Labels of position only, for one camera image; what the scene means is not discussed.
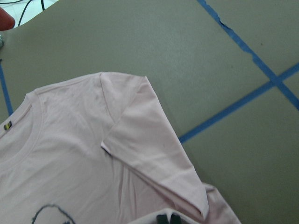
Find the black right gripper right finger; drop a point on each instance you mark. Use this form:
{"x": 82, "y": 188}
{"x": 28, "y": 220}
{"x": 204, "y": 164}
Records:
{"x": 175, "y": 219}

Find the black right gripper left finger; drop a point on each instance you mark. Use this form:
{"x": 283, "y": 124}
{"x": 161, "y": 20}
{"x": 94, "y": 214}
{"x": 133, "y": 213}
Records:
{"x": 162, "y": 219}

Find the red cylindrical bottle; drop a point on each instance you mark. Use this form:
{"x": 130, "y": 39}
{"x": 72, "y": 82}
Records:
{"x": 7, "y": 22}

